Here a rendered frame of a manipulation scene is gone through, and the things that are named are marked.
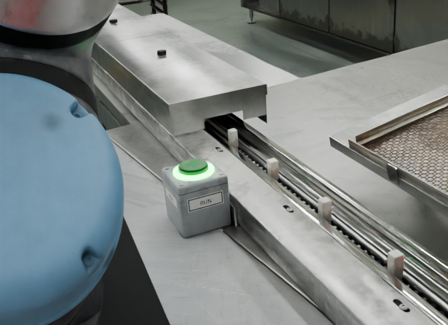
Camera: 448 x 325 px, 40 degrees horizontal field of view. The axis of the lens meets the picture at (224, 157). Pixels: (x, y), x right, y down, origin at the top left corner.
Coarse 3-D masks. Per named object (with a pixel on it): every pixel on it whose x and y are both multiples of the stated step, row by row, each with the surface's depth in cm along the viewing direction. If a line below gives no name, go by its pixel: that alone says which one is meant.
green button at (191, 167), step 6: (186, 162) 82; (192, 162) 82; (198, 162) 82; (204, 162) 81; (180, 168) 81; (186, 168) 80; (192, 168) 80; (198, 168) 80; (204, 168) 80; (186, 174) 80; (192, 174) 80
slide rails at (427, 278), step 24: (216, 120) 111; (288, 168) 91; (288, 192) 84; (312, 192) 83; (312, 216) 78; (336, 216) 77; (384, 240) 71; (408, 264) 67; (408, 288) 63; (432, 288) 63; (432, 312) 59
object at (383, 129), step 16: (416, 112) 90; (432, 112) 90; (384, 128) 88; (432, 128) 86; (352, 144) 86; (368, 144) 87; (384, 144) 86; (416, 144) 84; (432, 144) 83; (384, 160) 80; (400, 160) 81; (400, 176) 78; (416, 176) 75; (432, 176) 76; (432, 192) 72
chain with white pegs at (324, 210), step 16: (256, 160) 96; (272, 160) 89; (272, 176) 89; (320, 208) 78; (336, 224) 77; (352, 240) 74; (400, 256) 65; (400, 272) 66; (416, 288) 64; (432, 304) 62
